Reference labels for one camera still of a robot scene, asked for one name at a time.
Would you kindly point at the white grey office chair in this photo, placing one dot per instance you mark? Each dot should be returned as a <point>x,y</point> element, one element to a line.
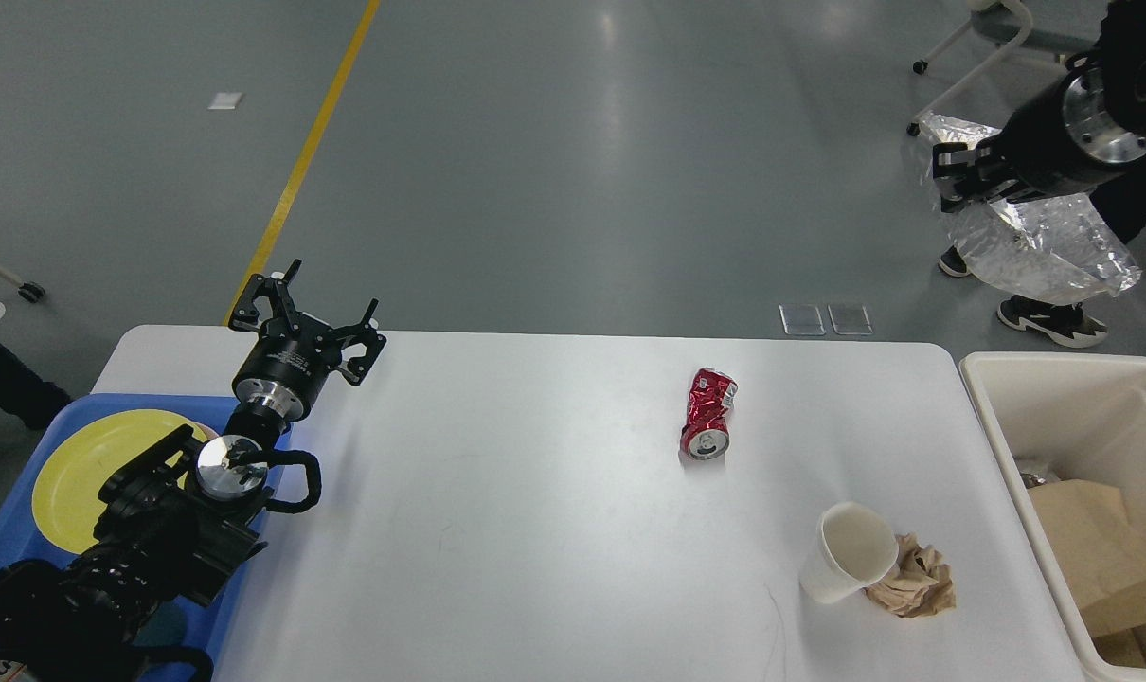
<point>1058,28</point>

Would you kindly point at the aluminium foil tray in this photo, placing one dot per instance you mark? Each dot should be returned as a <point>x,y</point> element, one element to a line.
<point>1058,250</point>

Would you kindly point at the white chair leg with caster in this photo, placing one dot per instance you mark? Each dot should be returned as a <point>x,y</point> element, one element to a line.
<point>27,289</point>

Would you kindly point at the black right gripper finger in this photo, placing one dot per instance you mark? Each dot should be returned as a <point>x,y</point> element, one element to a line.
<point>980,161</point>
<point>959,192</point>

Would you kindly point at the person in black trousers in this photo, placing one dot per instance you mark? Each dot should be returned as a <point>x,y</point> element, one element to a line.
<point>1122,205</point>

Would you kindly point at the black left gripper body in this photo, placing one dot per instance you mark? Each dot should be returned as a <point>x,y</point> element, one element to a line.
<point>282,376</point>

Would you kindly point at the beige plastic bin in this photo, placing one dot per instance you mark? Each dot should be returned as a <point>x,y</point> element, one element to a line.
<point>1079,417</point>

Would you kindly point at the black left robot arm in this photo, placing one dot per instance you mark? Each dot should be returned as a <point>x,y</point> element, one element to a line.
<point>177,519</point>

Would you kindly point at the blue plastic tray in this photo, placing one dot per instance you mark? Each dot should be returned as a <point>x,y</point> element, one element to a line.
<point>180,623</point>

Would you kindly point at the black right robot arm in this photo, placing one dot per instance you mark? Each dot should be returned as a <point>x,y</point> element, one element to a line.
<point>1121,52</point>

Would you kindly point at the white paper cup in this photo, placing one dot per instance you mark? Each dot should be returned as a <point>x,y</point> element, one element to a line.
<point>853,548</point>

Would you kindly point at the floor socket plate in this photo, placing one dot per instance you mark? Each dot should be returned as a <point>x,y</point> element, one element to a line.
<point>802,320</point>
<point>850,319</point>

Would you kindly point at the brown paper ball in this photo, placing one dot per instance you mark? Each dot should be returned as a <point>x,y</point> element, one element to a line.
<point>919,584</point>

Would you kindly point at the floor socket plate left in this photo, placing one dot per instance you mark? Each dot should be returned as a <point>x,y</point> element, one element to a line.
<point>802,320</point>

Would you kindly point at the floor socket plate right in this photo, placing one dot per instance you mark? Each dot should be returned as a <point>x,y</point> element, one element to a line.
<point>850,319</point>

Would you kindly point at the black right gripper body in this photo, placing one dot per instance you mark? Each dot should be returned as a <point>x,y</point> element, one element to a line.
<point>1065,140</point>

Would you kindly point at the yellow plastic plate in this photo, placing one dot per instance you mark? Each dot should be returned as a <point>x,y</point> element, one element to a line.
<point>64,502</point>

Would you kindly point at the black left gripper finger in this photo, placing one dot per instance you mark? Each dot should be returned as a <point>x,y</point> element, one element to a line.
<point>265,307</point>
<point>353,349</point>

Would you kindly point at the crumpled foil in bin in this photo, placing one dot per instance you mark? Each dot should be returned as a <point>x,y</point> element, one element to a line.
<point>1035,473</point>

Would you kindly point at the person at left edge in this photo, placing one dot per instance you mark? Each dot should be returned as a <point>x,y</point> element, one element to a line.
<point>35,402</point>

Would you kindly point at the brown paper bag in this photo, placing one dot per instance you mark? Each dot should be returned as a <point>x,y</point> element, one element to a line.
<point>1101,555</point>

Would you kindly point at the crushed red soda can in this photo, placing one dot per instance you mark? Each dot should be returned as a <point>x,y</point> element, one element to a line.
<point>705,434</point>

